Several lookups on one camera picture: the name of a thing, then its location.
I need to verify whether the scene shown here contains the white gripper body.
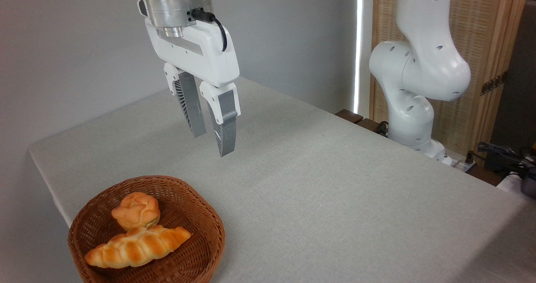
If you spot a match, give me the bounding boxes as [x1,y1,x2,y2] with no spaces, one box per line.
[144,18,240,88]

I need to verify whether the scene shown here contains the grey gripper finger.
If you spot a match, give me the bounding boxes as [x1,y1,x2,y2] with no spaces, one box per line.
[199,81,242,157]
[164,63,207,138]

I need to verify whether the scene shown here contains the round golden bread bun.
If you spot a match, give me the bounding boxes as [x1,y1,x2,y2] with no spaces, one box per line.
[111,192,161,232]

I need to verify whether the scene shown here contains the long twisted golden bread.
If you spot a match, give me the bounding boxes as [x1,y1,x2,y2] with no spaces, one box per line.
[84,225,192,269]

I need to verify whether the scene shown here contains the brown woven wicker basket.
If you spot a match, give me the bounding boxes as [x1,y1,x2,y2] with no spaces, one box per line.
[68,175,226,283]

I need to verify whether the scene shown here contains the grey tablecloth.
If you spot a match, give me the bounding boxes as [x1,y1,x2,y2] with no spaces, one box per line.
[28,77,536,283]

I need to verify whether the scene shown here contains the white vertical window strip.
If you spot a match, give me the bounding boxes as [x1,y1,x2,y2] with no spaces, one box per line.
[353,0,374,118]

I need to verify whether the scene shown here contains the metal screen hinge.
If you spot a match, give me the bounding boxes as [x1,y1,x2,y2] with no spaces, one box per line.
[481,71,508,96]

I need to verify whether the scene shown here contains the wooden woven folding screen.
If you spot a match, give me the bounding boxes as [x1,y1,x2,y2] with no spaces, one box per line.
[371,0,531,166]

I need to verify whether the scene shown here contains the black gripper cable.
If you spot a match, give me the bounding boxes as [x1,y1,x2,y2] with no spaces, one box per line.
[188,8,228,52]

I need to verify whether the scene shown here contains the black cable bundle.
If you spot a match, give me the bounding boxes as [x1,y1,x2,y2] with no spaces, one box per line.
[477,142,536,179]

